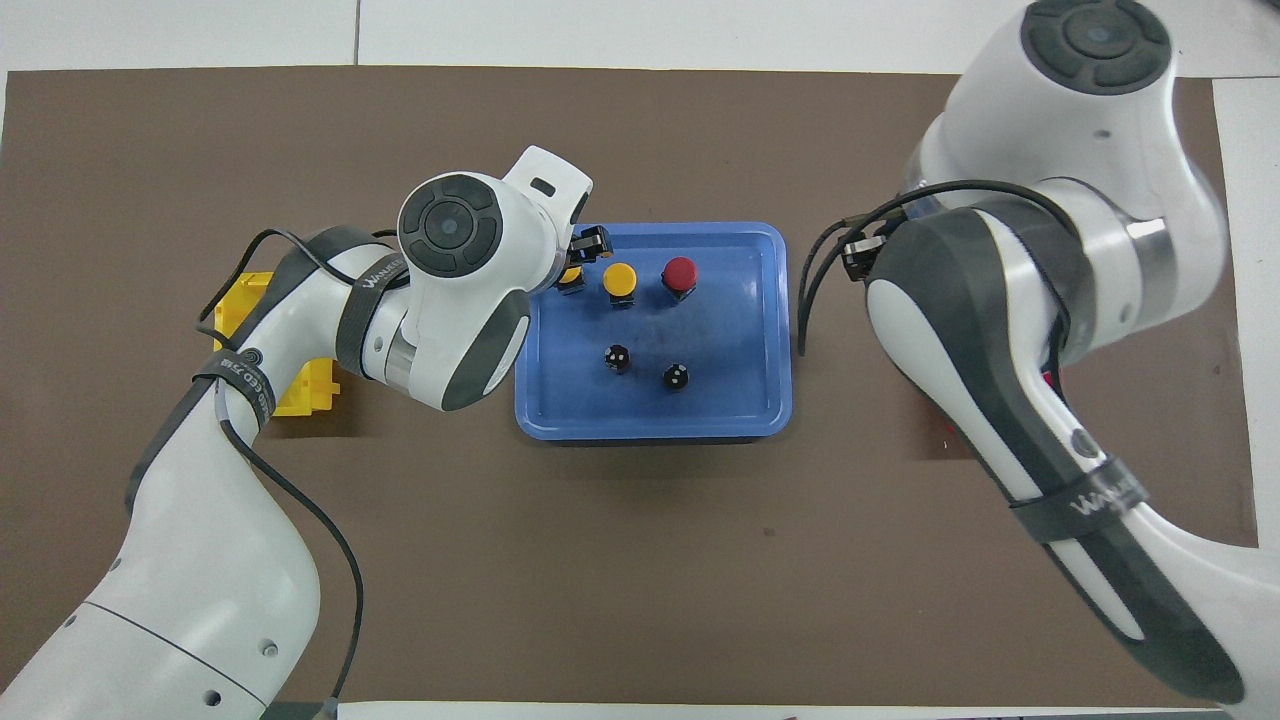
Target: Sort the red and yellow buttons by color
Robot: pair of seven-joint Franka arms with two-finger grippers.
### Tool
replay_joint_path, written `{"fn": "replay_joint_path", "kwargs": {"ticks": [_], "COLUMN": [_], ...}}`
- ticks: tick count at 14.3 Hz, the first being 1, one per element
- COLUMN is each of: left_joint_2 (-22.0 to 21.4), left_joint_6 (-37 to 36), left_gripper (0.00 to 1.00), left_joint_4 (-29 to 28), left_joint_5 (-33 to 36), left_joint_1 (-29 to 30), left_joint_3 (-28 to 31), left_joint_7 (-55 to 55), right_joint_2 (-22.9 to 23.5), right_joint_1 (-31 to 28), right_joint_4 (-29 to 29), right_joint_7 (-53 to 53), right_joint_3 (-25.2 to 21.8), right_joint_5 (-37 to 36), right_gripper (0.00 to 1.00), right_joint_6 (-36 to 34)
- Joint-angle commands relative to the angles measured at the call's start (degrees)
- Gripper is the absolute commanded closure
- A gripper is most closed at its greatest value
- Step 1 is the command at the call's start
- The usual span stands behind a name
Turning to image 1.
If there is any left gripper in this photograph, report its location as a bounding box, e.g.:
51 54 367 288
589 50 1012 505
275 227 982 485
500 145 613 271

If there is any brown paper table mat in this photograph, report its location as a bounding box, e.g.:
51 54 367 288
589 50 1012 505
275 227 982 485
0 66 1273 707

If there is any blue plastic tray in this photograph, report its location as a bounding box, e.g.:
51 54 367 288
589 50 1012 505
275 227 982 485
514 221 793 443

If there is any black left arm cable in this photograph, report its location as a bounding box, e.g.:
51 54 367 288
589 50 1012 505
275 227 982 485
194 228 401 706

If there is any yellow plastic storage bin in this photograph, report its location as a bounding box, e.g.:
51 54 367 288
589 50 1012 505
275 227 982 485
212 271 342 419

